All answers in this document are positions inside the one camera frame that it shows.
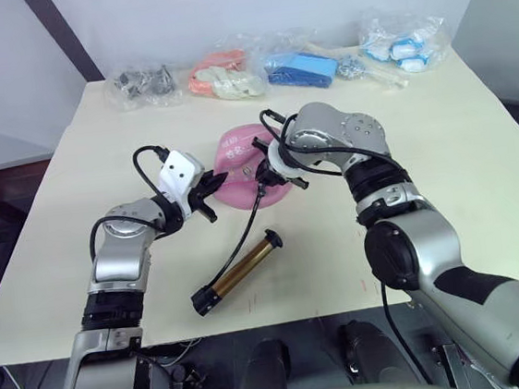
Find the bag of white sticks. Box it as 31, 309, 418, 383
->
307, 30, 413, 103

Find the black right upper arm cable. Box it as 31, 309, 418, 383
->
377, 274, 434, 389

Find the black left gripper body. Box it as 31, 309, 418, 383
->
185, 173, 219, 217

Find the dark rounded shape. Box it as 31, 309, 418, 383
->
235, 334, 296, 389
336, 315, 414, 389

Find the silver crumpled metal scrubber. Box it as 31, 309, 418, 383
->
334, 53, 370, 83

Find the bag of white blue rolls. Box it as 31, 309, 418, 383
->
355, 6, 455, 79

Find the metal bracket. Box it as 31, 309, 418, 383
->
434, 337, 477, 389

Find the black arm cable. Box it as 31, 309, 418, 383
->
78, 142, 184, 262
377, 274, 434, 389

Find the dark grey wall trim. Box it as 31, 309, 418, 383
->
22, 0, 107, 90

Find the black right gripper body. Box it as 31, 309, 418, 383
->
259, 152, 311, 195

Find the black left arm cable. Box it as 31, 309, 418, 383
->
78, 142, 184, 262

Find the bag of black parts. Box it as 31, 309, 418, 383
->
108, 60, 185, 115

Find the gold hand pump barrel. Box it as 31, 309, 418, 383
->
183, 226, 292, 320

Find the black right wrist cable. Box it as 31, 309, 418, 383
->
248, 101, 350, 188

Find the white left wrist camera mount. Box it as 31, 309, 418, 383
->
154, 147, 210, 216

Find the bag of blue sponges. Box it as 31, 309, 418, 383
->
253, 22, 343, 98

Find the pink deflated ball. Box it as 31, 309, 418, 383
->
205, 117, 297, 216

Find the black pump hose with needle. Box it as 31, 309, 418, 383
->
202, 182, 277, 289

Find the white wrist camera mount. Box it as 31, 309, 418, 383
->
154, 147, 210, 216
264, 134, 308, 186

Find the bag of orange white gloves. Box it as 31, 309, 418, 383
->
183, 30, 270, 107

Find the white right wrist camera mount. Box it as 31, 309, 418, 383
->
264, 134, 308, 186

